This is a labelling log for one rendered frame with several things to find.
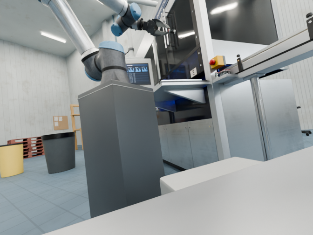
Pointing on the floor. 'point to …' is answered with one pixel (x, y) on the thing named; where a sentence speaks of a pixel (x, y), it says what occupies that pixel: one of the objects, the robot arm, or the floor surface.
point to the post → (220, 119)
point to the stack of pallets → (27, 148)
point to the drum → (11, 159)
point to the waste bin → (59, 151)
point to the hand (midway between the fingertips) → (167, 30)
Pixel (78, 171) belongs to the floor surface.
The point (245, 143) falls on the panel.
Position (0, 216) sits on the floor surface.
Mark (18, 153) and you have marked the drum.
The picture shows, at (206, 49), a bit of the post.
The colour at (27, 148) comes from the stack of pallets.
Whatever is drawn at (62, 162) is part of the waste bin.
